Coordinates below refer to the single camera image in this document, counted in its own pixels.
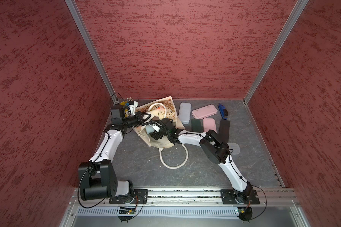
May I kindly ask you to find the cream floral canvas tote bag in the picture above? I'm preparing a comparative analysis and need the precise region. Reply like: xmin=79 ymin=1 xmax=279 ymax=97
xmin=135 ymin=96 xmax=188 ymax=169

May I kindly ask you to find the light grey pencil case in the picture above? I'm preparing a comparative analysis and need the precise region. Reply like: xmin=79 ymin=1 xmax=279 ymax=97
xmin=178 ymin=102 xmax=191 ymax=124

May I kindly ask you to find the green pencil case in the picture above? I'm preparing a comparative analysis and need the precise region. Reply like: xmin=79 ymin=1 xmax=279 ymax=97
xmin=191 ymin=119 xmax=204 ymax=132

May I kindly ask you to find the pink pencil case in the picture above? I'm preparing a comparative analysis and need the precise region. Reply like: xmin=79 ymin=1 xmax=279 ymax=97
xmin=191 ymin=105 xmax=218 ymax=119
xmin=203 ymin=118 xmax=217 ymax=132

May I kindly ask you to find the dark grey pencil case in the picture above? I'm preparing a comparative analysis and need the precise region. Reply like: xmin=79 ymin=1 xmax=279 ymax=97
xmin=218 ymin=119 xmax=230 ymax=143

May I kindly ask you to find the clear plastic pencil case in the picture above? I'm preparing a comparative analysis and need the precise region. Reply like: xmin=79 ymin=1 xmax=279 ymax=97
xmin=228 ymin=143 xmax=241 ymax=155

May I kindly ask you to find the light blue pencil case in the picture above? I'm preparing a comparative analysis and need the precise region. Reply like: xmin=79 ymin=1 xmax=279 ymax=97
xmin=145 ymin=125 xmax=156 ymax=135

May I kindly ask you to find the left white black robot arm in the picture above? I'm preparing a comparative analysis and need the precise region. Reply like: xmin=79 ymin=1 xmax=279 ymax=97
xmin=77 ymin=104 xmax=151 ymax=203

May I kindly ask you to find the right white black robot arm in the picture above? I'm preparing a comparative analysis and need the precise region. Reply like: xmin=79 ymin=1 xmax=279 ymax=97
xmin=143 ymin=118 xmax=257 ymax=204

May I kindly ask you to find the yellow cup with pens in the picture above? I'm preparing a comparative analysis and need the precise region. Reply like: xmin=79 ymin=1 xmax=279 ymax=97
xmin=119 ymin=97 xmax=133 ymax=117

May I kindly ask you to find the blue stapler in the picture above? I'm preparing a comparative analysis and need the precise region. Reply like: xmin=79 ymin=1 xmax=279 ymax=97
xmin=217 ymin=103 xmax=229 ymax=120

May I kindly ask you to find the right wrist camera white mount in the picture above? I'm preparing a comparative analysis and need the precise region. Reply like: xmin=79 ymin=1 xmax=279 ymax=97
xmin=151 ymin=125 xmax=161 ymax=132

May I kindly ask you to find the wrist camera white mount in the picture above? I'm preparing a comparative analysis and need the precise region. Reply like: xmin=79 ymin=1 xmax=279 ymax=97
xmin=127 ymin=100 xmax=138 ymax=115
xmin=151 ymin=125 xmax=161 ymax=132

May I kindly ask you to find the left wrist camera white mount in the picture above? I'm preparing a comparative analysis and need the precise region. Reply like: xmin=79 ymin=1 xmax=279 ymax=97
xmin=127 ymin=100 xmax=138 ymax=115

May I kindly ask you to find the aluminium front rail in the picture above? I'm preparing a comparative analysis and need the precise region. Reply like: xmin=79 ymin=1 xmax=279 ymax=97
xmin=65 ymin=187 xmax=301 ymax=208

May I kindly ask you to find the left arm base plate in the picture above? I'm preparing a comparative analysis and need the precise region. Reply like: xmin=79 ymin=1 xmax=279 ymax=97
xmin=109 ymin=189 xmax=149 ymax=205

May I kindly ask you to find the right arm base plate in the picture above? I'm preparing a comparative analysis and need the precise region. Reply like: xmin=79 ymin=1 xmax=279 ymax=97
xmin=220 ymin=190 xmax=260 ymax=205

